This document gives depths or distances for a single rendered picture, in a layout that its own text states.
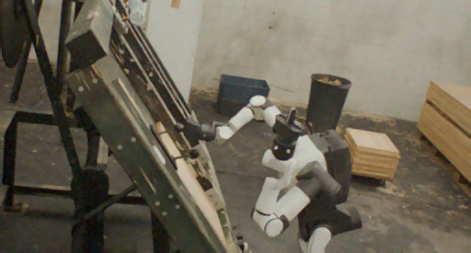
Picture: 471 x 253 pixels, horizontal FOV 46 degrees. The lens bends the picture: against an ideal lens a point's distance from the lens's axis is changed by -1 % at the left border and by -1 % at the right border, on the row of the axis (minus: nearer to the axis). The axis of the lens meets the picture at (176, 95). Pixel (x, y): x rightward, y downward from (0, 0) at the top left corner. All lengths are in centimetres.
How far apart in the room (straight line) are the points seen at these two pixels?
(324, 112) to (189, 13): 208
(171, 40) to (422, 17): 357
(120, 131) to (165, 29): 461
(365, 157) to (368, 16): 275
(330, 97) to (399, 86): 165
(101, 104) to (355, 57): 650
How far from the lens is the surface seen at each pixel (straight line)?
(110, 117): 178
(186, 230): 198
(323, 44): 791
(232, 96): 687
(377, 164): 580
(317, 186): 232
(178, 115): 315
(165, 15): 633
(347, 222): 272
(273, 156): 217
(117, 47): 247
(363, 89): 819
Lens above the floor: 223
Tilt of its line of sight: 17 degrees down
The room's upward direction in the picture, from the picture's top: 9 degrees clockwise
